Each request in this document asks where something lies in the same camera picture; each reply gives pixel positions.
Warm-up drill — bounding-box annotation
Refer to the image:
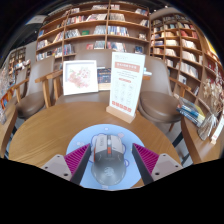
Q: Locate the white framed floral picture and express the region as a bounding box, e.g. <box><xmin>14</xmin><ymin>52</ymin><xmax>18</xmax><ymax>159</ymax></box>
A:
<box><xmin>62</xmin><ymin>59</ymin><xmax>100</xmax><ymax>96</ymax></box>

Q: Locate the grey computer mouse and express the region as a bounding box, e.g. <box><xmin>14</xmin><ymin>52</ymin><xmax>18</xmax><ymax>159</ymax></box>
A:
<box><xmin>90</xmin><ymin>134</ymin><xmax>128</xmax><ymax>186</ymax></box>

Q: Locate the small white card sign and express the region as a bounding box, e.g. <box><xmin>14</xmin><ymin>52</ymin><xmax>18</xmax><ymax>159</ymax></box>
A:
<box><xmin>210</xmin><ymin>113</ymin><xmax>224</xmax><ymax>146</ymax></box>

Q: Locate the glass vase with pale flowers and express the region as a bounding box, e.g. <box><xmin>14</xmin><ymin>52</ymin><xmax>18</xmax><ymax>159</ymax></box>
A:
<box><xmin>197</xmin><ymin>61</ymin><xmax>224</xmax><ymax>141</ymax></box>

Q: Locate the stack of flat books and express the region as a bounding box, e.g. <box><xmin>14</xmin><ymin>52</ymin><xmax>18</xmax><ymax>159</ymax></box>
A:
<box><xmin>175</xmin><ymin>96</ymin><xmax>206</xmax><ymax>128</ymax></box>

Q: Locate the curved wooden bookshelf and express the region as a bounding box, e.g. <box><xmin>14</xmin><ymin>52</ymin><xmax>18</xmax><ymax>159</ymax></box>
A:
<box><xmin>149</xmin><ymin>13</ymin><xmax>224</xmax><ymax>101</ymax></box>

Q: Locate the white hanging ceiling panel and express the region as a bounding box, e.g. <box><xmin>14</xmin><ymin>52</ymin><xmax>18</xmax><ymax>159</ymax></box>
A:
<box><xmin>26</xmin><ymin>14</ymin><xmax>48</xmax><ymax>26</ymax></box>

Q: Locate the white sign on wooden base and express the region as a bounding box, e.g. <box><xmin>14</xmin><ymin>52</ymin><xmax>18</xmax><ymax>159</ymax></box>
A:
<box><xmin>105</xmin><ymin>51</ymin><xmax>146</xmax><ymax>124</ymax></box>

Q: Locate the brown wooden armchair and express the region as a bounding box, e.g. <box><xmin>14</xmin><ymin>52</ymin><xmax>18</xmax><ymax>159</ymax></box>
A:
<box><xmin>9</xmin><ymin>55</ymin><xmax>57</xmax><ymax>122</ymax></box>
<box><xmin>137</xmin><ymin>54</ymin><xmax>193</xmax><ymax>133</ymax></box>
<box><xmin>34</xmin><ymin>49</ymin><xmax>152</xmax><ymax>108</ymax></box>

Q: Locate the small distant wooden bookshelf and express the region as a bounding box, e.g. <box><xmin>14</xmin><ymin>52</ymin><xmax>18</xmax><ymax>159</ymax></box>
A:
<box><xmin>7</xmin><ymin>46</ymin><xmax>28</xmax><ymax>79</ymax></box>

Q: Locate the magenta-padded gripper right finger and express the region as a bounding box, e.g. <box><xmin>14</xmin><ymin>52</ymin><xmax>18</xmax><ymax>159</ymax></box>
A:
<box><xmin>131</xmin><ymin>143</ymin><xmax>184</xmax><ymax>186</ymax></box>

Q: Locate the large wooden bookshelf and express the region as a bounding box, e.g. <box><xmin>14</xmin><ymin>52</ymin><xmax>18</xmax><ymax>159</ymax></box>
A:
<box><xmin>34</xmin><ymin>3</ymin><xmax>151</xmax><ymax>63</ymax></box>

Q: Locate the round light blue mouse pad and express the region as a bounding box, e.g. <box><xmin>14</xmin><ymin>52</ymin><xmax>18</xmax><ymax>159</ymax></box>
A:
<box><xmin>65</xmin><ymin>123</ymin><xmax>148</xmax><ymax>191</ymax></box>

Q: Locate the dark standing book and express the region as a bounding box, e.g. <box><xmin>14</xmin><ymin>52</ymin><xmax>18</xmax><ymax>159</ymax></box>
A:
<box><xmin>96</xmin><ymin>67</ymin><xmax>112</xmax><ymax>91</ymax></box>

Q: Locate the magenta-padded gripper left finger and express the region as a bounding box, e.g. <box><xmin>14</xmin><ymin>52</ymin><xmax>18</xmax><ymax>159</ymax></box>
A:
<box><xmin>40</xmin><ymin>143</ymin><xmax>92</xmax><ymax>186</ymax></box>

